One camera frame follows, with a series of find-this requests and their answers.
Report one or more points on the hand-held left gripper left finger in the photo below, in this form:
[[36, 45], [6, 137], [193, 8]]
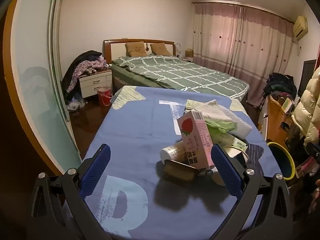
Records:
[[96, 172]]

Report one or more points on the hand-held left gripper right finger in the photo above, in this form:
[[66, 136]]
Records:
[[226, 172]]

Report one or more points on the green and white packet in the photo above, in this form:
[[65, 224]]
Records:
[[235, 142]]

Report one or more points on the pink strawberry milk carton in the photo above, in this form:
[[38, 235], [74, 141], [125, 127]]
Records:
[[196, 140]]

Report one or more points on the brown rectangular box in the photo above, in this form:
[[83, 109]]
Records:
[[180, 171]]

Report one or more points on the green plastic bag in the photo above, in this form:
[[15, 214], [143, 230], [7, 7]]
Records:
[[221, 126]]

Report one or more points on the yellow-rimmed blue bin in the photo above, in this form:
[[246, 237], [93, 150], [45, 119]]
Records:
[[278, 156]]

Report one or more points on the white pill bottle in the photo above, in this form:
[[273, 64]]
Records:
[[172, 153]]

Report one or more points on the green and white box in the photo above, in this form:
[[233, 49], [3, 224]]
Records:
[[193, 104]]

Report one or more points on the blue printed cloth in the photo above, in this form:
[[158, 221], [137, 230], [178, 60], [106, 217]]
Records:
[[137, 130]]

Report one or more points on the plastic bags on floor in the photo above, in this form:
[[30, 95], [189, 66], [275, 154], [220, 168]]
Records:
[[75, 103]]

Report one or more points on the wooden desk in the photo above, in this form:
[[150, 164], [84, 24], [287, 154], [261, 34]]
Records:
[[276, 120]]

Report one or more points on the red bucket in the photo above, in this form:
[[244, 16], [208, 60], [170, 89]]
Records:
[[103, 96]]

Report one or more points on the white nightstand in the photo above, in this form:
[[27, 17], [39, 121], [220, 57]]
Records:
[[93, 82]]

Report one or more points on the cream puffer jacket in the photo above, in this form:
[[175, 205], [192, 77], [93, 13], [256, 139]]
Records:
[[307, 110]]

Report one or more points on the pile of dark clothes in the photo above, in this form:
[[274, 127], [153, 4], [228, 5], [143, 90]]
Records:
[[280, 85]]

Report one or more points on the green plaid duvet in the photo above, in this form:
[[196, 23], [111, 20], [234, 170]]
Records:
[[187, 75]]

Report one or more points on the wardrobe sliding door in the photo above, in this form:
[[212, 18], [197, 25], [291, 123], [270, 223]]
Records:
[[32, 80]]

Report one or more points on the pink and white curtain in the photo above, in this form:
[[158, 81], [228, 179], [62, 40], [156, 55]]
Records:
[[237, 50]]

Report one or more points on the small cardboard box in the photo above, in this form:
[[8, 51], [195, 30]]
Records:
[[189, 53]]

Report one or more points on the black television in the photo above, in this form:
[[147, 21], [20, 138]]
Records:
[[307, 77]]

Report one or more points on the wooden bed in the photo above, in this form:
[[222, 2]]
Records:
[[117, 47]]

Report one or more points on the brown bear face pillow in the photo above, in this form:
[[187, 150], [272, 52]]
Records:
[[136, 49]]

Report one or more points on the cream air conditioner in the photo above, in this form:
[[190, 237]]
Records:
[[300, 26]]

